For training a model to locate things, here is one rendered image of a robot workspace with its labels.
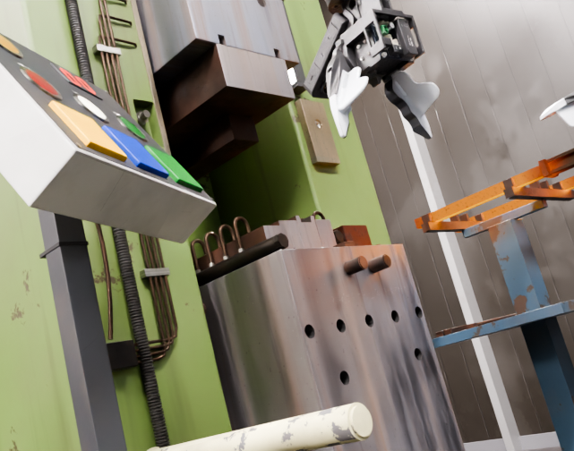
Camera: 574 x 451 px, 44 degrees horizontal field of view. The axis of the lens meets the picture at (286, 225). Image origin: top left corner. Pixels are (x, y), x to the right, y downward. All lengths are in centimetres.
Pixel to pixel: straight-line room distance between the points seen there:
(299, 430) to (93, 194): 39
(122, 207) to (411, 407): 75
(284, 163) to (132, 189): 94
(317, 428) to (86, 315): 32
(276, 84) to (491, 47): 314
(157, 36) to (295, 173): 48
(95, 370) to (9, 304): 54
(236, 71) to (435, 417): 79
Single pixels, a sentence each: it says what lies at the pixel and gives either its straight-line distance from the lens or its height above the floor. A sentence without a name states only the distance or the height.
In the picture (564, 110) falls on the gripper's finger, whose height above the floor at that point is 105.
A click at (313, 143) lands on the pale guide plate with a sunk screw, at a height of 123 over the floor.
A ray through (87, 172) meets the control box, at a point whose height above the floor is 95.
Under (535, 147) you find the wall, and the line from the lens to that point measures 433.
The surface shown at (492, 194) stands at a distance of 155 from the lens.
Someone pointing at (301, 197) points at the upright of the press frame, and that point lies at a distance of 171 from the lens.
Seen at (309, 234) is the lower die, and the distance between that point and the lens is 139.
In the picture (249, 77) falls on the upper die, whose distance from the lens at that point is 147.
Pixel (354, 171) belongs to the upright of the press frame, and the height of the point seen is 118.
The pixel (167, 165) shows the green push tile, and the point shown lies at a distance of 97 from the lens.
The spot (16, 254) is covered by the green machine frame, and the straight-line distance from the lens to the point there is 139.
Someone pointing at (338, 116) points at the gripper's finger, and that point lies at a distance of 83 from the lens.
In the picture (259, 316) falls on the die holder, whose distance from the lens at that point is 128.
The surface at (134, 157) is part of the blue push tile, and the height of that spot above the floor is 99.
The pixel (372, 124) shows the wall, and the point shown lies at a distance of 518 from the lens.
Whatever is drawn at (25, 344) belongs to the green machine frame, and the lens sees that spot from 137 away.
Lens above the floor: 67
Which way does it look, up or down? 13 degrees up
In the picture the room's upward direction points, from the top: 15 degrees counter-clockwise
